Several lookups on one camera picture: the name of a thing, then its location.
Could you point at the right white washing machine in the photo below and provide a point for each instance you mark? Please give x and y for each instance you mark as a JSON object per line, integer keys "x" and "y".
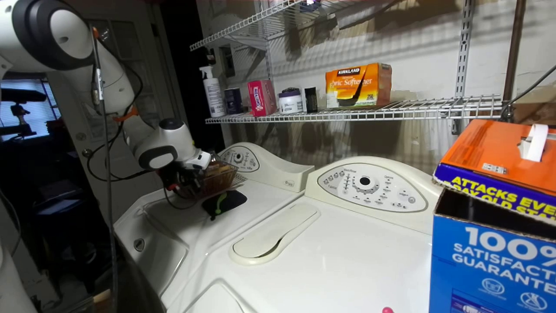
{"x": 358, "y": 241}

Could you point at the left white washing machine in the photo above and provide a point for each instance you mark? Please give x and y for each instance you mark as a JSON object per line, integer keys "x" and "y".
{"x": 168, "y": 236}

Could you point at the white washing machine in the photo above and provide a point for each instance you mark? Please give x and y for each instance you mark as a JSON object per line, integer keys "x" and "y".
{"x": 358, "y": 241}
{"x": 168, "y": 236}

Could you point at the white spray bottle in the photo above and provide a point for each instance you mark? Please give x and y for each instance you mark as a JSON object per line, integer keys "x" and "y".
{"x": 212, "y": 91}

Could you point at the white jar purple lid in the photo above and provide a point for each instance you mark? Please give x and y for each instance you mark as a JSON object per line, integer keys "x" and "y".
{"x": 288, "y": 102}

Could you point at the green stick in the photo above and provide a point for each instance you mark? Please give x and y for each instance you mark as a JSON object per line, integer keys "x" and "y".
{"x": 219, "y": 204}

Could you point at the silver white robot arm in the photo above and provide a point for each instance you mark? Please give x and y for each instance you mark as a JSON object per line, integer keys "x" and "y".
{"x": 40, "y": 38}

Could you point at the orange Kirkland box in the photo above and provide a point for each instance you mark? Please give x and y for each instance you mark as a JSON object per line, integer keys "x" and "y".
{"x": 366, "y": 86}

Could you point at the white wire shelf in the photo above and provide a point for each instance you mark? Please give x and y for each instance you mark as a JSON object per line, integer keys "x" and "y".
{"x": 438, "y": 109}

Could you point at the black cloth pad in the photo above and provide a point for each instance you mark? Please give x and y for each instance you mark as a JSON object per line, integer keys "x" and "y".
{"x": 234, "y": 199}

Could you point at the pink and grey box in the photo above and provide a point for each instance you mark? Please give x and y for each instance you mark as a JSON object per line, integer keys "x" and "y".
{"x": 261, "y": 98}

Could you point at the dark blue canister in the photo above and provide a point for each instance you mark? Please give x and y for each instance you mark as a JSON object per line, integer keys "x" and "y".
{"x": 233, "y": 102}

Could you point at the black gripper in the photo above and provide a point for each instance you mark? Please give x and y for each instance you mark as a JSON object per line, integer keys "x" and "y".
{"x": 186, "y": 175}

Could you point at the blue and orange carton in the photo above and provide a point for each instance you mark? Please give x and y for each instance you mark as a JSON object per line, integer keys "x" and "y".
{"x": 493, "y": 231}

